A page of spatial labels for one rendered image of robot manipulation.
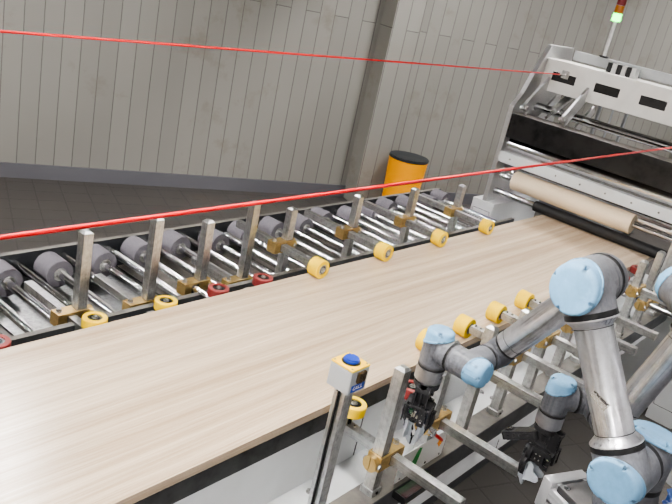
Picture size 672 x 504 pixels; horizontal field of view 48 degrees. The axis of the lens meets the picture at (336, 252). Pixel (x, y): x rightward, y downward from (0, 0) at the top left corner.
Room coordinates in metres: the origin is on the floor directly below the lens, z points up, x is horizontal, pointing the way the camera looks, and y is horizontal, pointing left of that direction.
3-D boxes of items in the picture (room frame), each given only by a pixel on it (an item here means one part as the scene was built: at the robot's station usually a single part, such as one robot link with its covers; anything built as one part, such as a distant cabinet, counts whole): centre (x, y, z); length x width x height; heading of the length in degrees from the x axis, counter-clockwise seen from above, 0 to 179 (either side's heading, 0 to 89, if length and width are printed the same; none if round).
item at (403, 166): (6.93, -0.48, 0.29); 0.39 x 0.37 x 0.58; 120
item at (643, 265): (3.42, -1.44, 0.86); 0.03 x 0.03 x 0.48; 53
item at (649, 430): (1.51, -0.80, 1.20); 0.13 x 0.12 x 0.14; 140
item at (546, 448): (1.85, -0.69, 0.96); 0.09 x 0.08 x 0.12; 53
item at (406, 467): (1.82, -0.31, 0.82); 0.43 x 0.03 x 0.04; 53
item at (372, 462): (1.84, -0.26, 0.82); 0.13 x 0.06 x 0.05; 143
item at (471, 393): (2.22, -0.55, 0.89); 0.03 x 0.03 x 0.48; 53
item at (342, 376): (1.61, -0.09, 1.18); 0.07 x 0.07 x 0.08; 53
